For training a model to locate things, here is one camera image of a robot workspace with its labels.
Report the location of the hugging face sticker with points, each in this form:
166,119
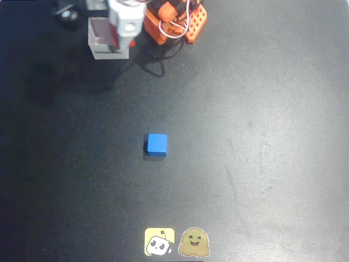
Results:
194,242

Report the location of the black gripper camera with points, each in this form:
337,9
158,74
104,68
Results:
66,15

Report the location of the white cardboard box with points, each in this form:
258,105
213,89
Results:
103,52

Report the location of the yellow robot sticker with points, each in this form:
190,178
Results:
159,241

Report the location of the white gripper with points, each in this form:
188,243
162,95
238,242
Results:
123,34

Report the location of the blue cube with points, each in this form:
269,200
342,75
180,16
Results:
156,144

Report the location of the orange robot base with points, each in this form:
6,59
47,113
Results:
163,27

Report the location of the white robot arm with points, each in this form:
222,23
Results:
128,5

